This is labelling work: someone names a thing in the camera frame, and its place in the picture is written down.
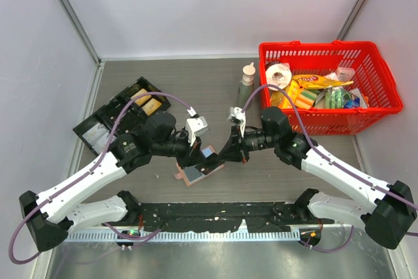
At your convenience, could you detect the silver card stack upper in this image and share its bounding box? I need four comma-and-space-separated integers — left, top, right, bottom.
82, 123, 108, 146

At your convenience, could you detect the green pump bottle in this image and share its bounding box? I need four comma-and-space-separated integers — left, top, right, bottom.
238, 62, 256, 108

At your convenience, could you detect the white small packet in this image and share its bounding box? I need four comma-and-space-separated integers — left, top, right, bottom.
335, 67, 355, 82

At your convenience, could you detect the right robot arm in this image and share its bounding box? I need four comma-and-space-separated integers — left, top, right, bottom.
219, 107, 417, 250

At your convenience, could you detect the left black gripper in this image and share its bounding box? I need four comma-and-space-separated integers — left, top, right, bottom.
152, 127, 207, 169

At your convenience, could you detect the black card organizer tray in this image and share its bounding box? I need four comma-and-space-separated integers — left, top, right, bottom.
73, 76, 171, 156

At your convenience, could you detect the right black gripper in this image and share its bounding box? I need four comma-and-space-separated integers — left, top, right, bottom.
217, 122, 279, 163

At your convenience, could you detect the yellow chips bag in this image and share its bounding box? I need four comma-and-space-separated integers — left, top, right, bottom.
293, 74, 353, 90

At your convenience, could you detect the gold card stack lower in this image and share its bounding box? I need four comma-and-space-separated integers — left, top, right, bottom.
142, 98, 162, 116

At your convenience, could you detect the yellow green sponge pack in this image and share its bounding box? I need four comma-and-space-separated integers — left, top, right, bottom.
285, 80, 320, 109

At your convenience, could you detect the toilet paper roll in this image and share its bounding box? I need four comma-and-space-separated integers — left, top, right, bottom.
265, 63, 293, 90

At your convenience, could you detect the gold card stack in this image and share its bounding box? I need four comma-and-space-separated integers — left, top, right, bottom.
131, 89, 152, 107
142, 98, 162, 116

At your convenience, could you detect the green packaged item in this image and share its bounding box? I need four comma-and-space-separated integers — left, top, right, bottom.
325, 87, 345, 109

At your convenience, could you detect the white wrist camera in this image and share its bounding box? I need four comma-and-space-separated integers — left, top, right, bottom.
185, 107, 209, 146
227, 107, 246, 137

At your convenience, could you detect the black card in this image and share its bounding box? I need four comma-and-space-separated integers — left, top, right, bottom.
195, 160, 219, 175

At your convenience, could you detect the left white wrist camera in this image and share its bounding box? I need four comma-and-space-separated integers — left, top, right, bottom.
185, 107, 209, 146

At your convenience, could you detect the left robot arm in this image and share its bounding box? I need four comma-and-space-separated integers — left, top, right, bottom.
19, 112, 208, 252

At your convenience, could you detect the blue packaged item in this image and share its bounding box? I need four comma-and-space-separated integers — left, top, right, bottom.
343, 94, 368, 109

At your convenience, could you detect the red shopping basket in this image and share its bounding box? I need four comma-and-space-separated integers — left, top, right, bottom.
259, 41, 404, 135

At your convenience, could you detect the pink card holder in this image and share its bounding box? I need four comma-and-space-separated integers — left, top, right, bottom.
174, 162, 223, 186

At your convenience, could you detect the gold card stack upper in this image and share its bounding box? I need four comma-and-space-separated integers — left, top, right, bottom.
131, 89, 152, 107

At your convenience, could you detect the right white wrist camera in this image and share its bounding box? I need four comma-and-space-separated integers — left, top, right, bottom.
227, 107, 246, 137

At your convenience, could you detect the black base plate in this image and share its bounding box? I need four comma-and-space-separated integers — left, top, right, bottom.
101, 201, 336, 233

